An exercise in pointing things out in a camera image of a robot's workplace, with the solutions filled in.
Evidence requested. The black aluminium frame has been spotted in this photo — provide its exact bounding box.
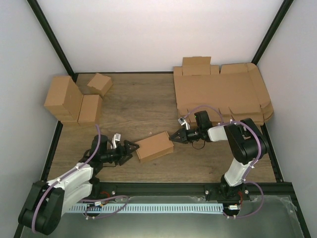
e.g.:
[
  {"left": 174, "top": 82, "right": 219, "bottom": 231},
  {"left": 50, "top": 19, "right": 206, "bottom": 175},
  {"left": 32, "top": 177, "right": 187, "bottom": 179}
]
[{"left": 14, "top": 0, "right": 311, "bottom": 238}]

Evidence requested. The clear plastic sheet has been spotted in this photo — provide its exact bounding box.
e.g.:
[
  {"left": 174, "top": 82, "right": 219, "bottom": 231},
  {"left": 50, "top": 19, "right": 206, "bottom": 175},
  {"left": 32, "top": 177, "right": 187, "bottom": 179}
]
[{"left": 51, "top": 196, "right": 304, "bottom": 238}]

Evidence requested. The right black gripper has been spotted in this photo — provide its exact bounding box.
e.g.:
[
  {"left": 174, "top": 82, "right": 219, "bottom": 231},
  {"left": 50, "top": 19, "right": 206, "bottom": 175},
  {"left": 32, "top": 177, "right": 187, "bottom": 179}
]
[{"left": 170, "top": 127, "right": 203, "bottom": 144}]

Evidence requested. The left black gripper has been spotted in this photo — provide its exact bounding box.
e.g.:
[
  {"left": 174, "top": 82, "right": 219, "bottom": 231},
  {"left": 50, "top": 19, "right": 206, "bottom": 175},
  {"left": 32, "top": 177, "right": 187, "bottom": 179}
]
[{"left": 102, "top": 140, "right": 140, "bottom": 166}]

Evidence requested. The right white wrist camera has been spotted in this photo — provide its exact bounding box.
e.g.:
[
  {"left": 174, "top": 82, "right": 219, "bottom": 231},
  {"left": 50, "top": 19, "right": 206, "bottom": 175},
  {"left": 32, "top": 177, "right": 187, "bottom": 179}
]
[{"left": 178, "top": 117, "right": 191, "bottom": 130}]

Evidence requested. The small tilted cardboard box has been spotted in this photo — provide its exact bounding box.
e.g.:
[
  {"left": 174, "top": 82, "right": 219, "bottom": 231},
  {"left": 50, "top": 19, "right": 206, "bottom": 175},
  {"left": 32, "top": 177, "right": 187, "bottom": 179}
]
[{"left": 87, "top": 73, "right": 113, "bottom": 97}]

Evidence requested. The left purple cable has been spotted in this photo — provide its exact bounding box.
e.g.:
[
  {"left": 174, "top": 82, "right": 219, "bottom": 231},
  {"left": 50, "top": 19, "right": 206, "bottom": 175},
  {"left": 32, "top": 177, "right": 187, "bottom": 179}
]
[{"left": 32, "top": 123, "right": 129, "bottom": 234}]

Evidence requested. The tall folded cardboard box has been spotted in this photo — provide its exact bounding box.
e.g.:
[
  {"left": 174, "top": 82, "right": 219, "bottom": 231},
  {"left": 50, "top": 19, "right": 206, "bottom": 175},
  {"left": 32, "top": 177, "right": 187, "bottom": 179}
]
[{"left": 44, "top": 76, "right": 83, "bottom": 125}]

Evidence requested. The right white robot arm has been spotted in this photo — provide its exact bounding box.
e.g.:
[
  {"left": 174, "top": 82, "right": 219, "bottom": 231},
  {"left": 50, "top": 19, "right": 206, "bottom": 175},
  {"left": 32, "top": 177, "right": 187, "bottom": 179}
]
[{"left": 170, "top": 111, "right": 269, "bottom": 200}]

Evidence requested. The light blue slotted cable duct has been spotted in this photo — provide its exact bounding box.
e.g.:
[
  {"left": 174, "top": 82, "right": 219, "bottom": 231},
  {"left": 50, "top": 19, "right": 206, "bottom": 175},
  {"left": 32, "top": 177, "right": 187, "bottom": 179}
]
[{"left": 68, "top": 203, "right": 223, "bottom": 214}]

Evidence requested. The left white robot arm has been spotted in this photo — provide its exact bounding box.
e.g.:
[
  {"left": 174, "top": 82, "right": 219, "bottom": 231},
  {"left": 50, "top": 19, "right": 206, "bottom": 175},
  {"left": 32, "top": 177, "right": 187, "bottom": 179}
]
[{"left": 18, "top": 134, "right": 139, "bottom": 235}]

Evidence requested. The stack of flat cardboard blanks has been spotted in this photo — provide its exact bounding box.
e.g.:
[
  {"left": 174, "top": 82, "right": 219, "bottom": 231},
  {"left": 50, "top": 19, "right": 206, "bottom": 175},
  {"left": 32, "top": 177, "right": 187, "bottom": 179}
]
[{"left": 173, "top": 57, "right": 273, "bottom": 125}]

